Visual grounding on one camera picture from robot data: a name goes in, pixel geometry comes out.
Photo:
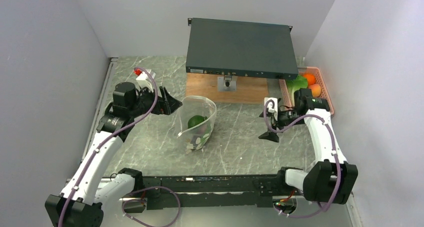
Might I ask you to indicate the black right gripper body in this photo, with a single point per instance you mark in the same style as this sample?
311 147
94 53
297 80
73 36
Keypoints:
286 117

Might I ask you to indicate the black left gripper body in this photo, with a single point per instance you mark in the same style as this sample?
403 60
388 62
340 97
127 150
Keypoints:
144 102

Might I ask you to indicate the green fake leafy vegetable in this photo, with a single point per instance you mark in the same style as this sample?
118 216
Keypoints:
294 85

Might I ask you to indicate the polka dot zip top bag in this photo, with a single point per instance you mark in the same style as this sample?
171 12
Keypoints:
194 105

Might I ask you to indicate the orange fake peach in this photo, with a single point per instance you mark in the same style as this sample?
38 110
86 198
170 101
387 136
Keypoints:
316 90

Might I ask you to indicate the orange fake fruit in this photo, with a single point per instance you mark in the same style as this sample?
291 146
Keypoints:
311 79

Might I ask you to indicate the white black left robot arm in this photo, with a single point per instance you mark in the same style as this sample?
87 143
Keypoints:
81 203

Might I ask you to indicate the dark green fake avocado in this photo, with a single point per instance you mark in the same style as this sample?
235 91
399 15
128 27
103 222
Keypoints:
196 121

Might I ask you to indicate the wooden board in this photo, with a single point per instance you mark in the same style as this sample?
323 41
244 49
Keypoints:
242 90

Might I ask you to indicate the pink plastic basket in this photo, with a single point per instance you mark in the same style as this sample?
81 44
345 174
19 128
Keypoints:
287 97

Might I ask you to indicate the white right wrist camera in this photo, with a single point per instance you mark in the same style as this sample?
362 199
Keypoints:
266 105

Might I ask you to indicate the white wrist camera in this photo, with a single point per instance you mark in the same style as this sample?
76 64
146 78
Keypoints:
266 105
143 80

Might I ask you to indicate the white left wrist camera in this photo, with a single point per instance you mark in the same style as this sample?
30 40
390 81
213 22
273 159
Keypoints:
143 80

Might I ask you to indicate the grey metal bracket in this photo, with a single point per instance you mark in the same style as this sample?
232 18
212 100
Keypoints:
227 83

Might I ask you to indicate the dark network switch box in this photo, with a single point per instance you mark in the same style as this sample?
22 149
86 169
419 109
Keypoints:
240 48

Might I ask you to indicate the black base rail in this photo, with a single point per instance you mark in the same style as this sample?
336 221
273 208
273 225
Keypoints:
260 190

